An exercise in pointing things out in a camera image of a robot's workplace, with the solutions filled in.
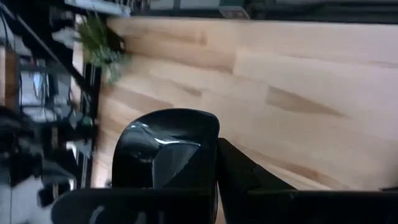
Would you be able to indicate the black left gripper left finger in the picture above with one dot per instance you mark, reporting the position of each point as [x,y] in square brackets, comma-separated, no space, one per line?
[124,205]

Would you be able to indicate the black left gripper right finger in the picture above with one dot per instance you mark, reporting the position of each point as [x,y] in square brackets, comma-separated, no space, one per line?
[248,186]

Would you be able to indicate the small green potted plant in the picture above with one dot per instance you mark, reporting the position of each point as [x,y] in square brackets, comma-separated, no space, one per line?
[98,46]

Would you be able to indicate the small grey table camera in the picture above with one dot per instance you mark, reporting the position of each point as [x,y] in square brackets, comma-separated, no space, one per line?
[234,12]

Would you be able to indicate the silver metal bracket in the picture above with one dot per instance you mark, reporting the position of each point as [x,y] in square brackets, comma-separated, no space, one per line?
[96,6]

